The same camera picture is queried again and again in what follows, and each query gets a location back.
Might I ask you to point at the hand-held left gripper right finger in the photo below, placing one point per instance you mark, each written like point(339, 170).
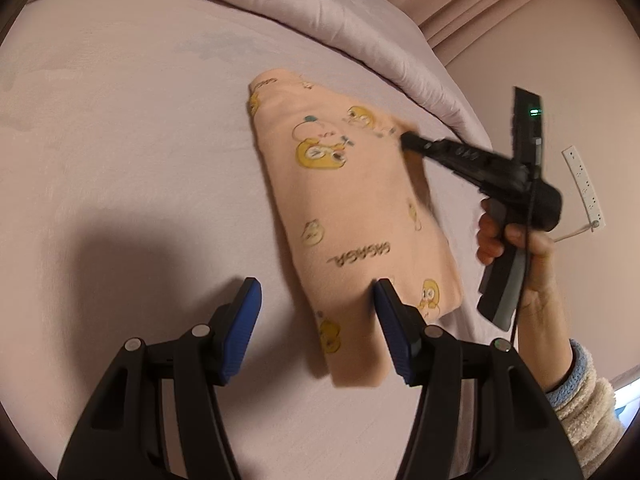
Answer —
point(395, 335)

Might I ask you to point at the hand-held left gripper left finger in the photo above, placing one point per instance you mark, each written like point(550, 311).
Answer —
point(240, 335)

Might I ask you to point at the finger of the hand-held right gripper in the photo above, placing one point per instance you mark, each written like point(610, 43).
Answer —
point(440, 147)

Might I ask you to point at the peach cartoon print shirt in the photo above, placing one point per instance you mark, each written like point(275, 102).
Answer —
point(350, 210)

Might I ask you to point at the person's right forearm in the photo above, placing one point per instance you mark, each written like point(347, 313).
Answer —
point(585, 400)

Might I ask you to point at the person's right hand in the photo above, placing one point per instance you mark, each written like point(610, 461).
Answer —
point(542, 280)

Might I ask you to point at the white power strip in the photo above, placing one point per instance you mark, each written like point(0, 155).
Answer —
point(585, 185)

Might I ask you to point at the pink curtain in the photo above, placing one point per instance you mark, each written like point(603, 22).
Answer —
point(475, 5)

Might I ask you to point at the grey quilt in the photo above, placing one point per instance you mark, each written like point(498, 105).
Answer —
point(300, 5)

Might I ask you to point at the bed with lilac sheet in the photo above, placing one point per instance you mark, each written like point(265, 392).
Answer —
point(125, 135)

